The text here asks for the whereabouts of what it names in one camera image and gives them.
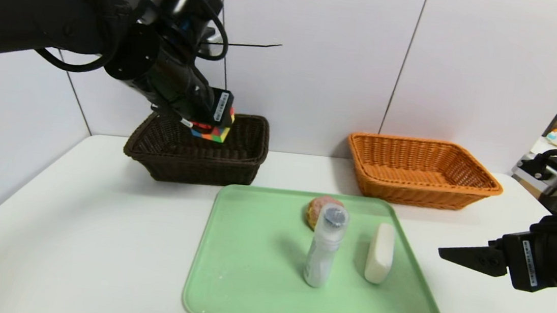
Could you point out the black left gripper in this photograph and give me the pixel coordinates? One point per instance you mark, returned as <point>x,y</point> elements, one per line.
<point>219,106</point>

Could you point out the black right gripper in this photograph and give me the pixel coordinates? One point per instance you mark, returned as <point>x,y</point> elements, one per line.
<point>527,263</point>

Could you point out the colourful puzzle cube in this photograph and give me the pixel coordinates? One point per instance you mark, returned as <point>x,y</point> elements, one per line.
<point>214,134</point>

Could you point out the white soap bar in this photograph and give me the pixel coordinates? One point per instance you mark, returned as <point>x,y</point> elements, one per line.
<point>380,253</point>

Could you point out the pink topped round bun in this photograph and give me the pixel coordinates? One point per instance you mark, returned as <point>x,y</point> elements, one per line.
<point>315,208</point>

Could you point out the white plastic bottle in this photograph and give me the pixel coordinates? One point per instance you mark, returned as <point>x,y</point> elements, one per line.
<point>323,253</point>

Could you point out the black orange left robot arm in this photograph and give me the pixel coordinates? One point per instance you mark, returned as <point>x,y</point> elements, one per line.
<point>27,4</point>

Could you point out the dark brown wicker basket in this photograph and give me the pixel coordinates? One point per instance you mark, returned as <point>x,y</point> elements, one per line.
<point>195,169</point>

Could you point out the orange wicker basket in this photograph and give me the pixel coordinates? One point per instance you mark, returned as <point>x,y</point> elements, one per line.
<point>418,190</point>

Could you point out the light green plastic tray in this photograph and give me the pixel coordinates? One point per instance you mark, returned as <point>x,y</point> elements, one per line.
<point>255,287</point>

